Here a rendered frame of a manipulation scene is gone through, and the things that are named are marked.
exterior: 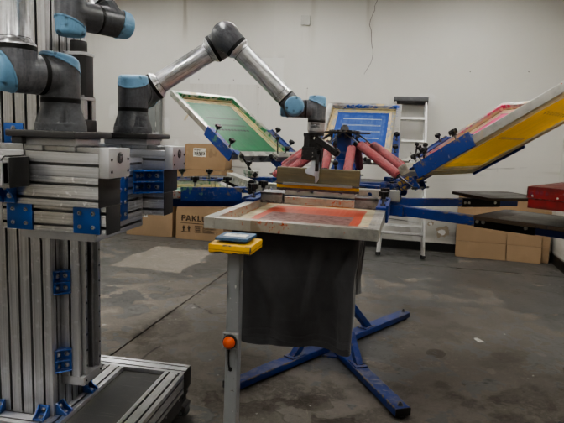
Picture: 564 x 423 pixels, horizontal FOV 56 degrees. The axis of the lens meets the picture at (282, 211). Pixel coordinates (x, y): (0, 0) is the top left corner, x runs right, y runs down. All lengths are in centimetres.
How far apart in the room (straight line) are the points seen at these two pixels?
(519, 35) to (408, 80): 124
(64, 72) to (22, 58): 13
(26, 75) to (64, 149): 23
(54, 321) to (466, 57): 536
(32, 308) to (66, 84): 82
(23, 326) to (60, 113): 82
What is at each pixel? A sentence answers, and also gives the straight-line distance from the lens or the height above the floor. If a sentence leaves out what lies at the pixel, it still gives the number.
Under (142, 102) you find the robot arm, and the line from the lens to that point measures 220.
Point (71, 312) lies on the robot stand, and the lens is 212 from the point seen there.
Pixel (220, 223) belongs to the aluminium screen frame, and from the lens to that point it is 181.
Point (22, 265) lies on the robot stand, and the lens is 211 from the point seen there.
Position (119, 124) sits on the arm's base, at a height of 129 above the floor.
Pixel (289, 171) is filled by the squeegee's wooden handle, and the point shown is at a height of 112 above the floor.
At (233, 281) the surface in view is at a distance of 162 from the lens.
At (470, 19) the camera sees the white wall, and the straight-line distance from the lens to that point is 657.
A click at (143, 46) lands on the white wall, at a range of 730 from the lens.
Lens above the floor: 127
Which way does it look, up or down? 8 degrees down
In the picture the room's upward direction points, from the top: 2 degrees clockwise
